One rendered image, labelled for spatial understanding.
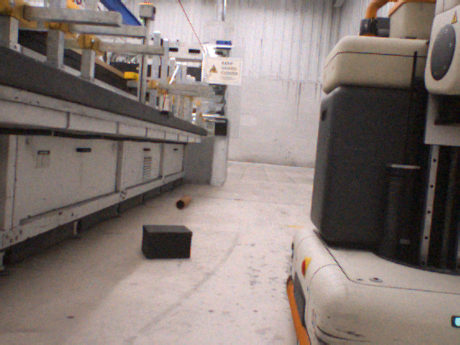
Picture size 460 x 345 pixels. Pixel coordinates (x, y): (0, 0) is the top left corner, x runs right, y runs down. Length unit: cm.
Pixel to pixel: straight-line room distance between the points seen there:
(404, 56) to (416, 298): 58
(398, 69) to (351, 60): 11
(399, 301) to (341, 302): 10
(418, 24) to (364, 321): 75
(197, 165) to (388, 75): 452
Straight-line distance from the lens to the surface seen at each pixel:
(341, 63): 111
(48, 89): 130
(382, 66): 112
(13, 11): 120
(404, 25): 122
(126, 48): 165
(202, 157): 548
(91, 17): 116
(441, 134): 105
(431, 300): 86
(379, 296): 83
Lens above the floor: 51
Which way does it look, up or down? 3 degrees down
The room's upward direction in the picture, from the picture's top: 5 degrees clockwise
